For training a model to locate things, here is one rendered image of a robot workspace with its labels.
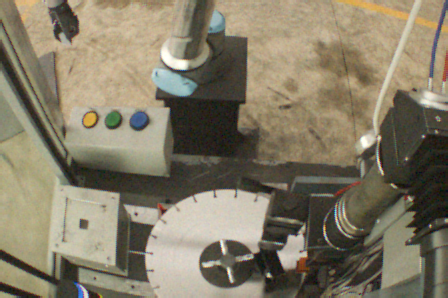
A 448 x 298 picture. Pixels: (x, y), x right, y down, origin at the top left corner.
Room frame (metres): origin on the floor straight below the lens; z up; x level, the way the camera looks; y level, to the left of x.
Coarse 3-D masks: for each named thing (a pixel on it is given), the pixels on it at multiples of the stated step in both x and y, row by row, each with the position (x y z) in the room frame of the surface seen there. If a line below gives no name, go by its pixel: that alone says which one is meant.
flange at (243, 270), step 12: (228, 240) 0.23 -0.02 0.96; (204, 252) 0.20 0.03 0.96; (216, 252) 0.20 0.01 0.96; (228, 252) 0.20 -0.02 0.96; (240, 252) 0.20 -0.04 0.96; (252, 252) 0.20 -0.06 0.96; (240, 264) 0.17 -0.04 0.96; (252, 264) 0.17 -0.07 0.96; (204, 276) 0.14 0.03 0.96; (216, 276) 0.14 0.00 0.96; (228, 276) 0.14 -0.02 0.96; (240, 276) 0.15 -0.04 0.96
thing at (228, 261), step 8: (224, 240) 0.22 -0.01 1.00; (224, 248) 0.20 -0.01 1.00; (224, 256) 0.18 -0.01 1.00; (232, 256) 0.18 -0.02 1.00; (240, 256) 0.18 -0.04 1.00; (248, 256) 0.18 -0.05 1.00; (208, 264) 0.16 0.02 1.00; (216, 264) 0.16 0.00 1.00; (224, 264) 0.16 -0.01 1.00; (232, 264) 0.16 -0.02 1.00; (232, 272) 0.15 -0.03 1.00; (232, 280) 0.13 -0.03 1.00
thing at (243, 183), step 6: (240, 180) 0.25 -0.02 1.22; (246, 180) 0.25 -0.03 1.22; (252, 180) 0.25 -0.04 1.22; (240, 186) 0.24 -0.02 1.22; (246, 186) 0.24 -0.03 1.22; (252, 186) 0.24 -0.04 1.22; (258, 186) 0.24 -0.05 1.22; (264, 186) 0.24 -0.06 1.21; (252, 192) 0.23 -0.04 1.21; (258, 192) 0.24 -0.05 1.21; (264, 192) 0.24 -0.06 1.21; (270, 192) 0.24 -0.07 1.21
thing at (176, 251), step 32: (224, 192) 0.33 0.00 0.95; (160, 224) 0.25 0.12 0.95; (192, 224) 0.26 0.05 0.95; (224, 224) 0.26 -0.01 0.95; (256, 224) 0.27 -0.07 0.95; (160, 256) 0.18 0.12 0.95; (192, 256) 0.19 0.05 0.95; (256, 256) 0.19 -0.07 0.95; (288, 256) 0.19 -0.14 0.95; (160, 288) 0.10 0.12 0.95; (192, 288) 0.11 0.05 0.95; (224, 288) 0.12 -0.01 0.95; (256, 288) 0.12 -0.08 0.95; (288, 288) 0.11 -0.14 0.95
